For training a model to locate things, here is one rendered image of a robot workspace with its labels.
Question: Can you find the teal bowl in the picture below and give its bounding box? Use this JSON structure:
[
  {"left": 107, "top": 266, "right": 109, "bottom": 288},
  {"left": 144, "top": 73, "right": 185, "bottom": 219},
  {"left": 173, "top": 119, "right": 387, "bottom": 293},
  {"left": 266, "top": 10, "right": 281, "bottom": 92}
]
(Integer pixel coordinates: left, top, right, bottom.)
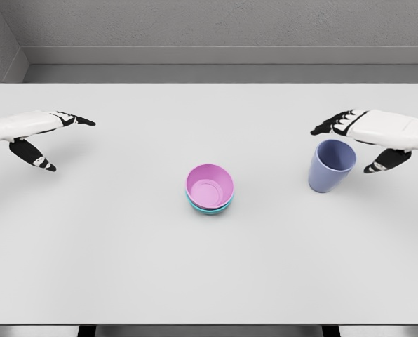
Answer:
[{"left": 185, "top": 191, "right": 236, "bottom": 217}]

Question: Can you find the pink bowl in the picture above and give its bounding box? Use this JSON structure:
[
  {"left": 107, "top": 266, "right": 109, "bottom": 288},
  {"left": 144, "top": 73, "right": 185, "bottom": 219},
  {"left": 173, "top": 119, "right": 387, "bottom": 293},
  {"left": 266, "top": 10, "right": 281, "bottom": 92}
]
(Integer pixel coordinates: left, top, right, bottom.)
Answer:
[{"left": 184, "top": 164, "right": 235, "bottom": 212}]

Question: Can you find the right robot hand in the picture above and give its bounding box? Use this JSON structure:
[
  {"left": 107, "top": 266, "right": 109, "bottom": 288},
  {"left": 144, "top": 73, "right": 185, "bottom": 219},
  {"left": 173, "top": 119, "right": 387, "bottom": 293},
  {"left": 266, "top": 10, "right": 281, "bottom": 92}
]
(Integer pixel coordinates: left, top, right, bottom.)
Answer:
[{"left": 310, "top": 109, "right": 418, "bottom": 174}]

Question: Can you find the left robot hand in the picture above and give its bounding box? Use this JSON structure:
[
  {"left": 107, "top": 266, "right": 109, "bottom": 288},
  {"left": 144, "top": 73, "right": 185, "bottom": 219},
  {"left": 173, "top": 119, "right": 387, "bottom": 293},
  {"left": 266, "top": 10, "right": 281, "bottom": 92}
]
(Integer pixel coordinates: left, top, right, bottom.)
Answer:
[{"left": 0, "top": 110, "right": 97, "bottom": 173}]

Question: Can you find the lavender blue cup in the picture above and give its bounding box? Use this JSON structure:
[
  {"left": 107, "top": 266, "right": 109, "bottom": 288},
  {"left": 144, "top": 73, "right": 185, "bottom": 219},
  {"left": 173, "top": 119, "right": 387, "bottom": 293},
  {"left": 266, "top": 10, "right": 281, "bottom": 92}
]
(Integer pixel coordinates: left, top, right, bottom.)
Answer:
[{"left": 307, "top": 138, "right": 357, "bottom": 194}]

